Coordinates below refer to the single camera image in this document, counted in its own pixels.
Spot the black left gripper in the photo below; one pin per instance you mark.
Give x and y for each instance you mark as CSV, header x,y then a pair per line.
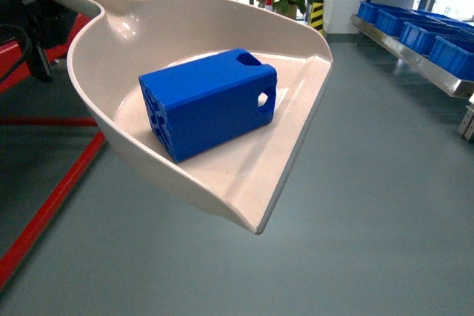
x,y
36,26

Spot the blue plastic block part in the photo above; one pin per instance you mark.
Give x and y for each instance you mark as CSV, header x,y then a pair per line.
x,y
195,106

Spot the beige plastic scoop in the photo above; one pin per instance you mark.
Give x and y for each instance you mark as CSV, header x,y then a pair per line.
x,y
228,154

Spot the blue bin centre shelf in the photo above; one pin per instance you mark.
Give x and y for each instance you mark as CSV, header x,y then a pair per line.
x,y
420,37

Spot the steel roller shelf rack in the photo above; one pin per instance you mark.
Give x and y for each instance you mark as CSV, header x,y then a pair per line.
x,y
383,24

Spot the yellow black striped bollard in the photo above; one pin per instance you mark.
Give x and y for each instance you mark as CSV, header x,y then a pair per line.
x,y
316,17

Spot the blue bin right front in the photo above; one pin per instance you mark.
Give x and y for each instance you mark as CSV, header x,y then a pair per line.
x,y
455,55

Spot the red table frame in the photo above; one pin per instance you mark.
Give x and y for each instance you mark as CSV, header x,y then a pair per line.
x,y
94,234

